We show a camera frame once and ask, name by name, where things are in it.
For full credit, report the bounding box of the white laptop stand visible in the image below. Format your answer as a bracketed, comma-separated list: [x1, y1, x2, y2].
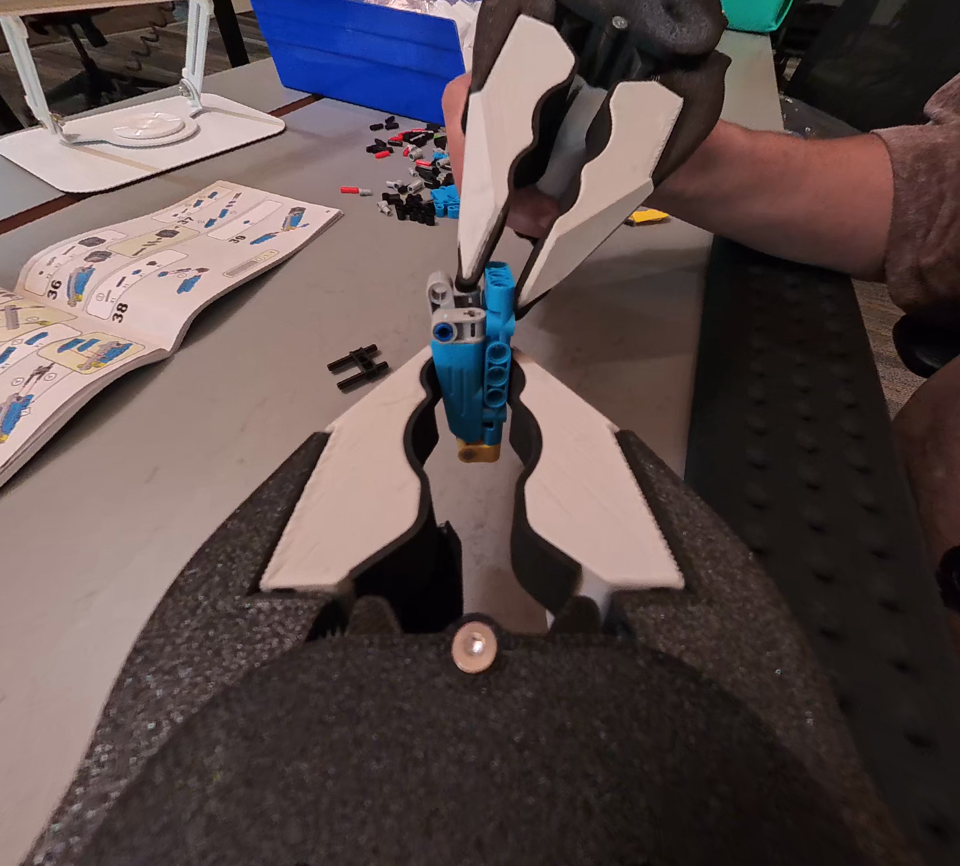
[0, 0, 299, 196]

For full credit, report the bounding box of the person's right forearm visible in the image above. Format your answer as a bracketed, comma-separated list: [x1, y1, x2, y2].
[705, 75, 960, 297]

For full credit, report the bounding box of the pile of small building pieces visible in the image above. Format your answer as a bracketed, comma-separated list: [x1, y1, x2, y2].
[339, 115, 462, 227]

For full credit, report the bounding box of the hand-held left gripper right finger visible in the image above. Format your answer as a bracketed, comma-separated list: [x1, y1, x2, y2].
[510, 349, 687, 618]

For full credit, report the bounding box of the black pin connector piece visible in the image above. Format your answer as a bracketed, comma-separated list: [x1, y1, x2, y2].
[327, 343, 391, 392]

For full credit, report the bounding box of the blue grey yellow brick assembly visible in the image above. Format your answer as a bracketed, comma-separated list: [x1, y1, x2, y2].
[426, 261, 520, 466]

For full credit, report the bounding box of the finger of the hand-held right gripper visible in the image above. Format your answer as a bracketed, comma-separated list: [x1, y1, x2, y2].
[456, 13, 579, 291]
[516, 80, 685, 310]

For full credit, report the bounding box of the black perforated panel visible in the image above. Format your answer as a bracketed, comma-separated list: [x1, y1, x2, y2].
[684, 236, 960, 866]

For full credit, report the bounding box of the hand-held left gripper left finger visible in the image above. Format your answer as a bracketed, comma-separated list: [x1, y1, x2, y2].
[258, 347, 440, 597]

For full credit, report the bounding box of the blue plastic bin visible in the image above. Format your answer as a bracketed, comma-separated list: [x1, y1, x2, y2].
[247, 0, 490, 126]

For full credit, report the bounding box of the instruction booklet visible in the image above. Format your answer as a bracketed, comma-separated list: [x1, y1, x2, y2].
[0, 180, 345, 488]

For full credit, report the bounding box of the person's right hand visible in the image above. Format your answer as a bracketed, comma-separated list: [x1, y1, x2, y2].
[441, 75, 723, 239]

